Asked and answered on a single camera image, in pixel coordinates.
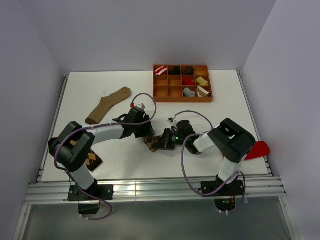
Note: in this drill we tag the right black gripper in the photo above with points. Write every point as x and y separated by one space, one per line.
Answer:
165 142

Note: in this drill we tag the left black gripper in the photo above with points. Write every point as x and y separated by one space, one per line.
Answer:
148 130

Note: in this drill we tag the beige argyle sock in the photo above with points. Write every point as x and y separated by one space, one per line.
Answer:
150 141

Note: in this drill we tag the grey sock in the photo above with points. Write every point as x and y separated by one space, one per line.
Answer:
188 92

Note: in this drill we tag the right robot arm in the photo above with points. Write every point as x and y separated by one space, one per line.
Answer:
232 140

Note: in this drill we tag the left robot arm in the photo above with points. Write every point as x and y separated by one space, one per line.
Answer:
72 147

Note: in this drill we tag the orange compartment tray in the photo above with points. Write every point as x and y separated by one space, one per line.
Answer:
169 88

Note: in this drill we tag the dark argyle sock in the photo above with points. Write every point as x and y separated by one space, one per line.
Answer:
92 162

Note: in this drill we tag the white brown rolled sock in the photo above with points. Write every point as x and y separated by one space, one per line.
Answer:
201 92

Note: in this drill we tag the red white striped rolled sock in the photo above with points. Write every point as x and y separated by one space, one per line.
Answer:
162 70

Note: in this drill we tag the black rolled sock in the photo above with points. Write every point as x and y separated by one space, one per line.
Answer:
176 70

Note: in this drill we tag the yellow rolled sock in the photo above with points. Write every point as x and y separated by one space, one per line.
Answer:
201 81

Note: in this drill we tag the dark brown rolled sock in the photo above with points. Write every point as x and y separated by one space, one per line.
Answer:
188 70

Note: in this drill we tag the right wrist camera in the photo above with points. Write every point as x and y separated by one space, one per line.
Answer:
172 121

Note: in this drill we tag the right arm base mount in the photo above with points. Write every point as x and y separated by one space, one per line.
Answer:
225 198

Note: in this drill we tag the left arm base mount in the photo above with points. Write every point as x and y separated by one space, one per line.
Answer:
103 192

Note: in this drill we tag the aluminium frame rail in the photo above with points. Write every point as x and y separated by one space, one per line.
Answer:
149 190

